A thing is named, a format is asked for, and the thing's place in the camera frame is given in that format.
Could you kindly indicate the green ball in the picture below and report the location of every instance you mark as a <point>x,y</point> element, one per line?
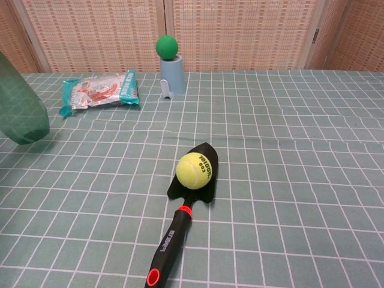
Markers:
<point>166,47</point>

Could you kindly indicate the green checked tablecloth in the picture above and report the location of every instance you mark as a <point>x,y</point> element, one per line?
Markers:
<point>285,180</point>

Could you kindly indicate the black garden trowel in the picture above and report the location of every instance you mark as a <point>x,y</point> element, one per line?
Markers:
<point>172,237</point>

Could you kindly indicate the small white hook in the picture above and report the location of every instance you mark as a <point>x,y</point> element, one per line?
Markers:
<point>164,87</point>

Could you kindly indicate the teal snack packet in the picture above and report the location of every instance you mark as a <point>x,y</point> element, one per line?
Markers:
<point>99,90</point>

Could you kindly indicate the green transparent spray bottle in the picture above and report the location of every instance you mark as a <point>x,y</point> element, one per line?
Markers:
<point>21,114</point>

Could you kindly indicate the light blue cup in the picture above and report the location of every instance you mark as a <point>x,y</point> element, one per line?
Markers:
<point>176,75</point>

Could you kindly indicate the yellow tennis ball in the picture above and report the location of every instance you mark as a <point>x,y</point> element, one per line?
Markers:
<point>192,171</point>

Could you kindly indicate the metal screen hinge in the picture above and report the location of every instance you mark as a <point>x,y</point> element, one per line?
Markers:
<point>315,35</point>

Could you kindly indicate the woven bamboo folding screen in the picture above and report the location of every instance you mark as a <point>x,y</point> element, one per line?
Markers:
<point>90,30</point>

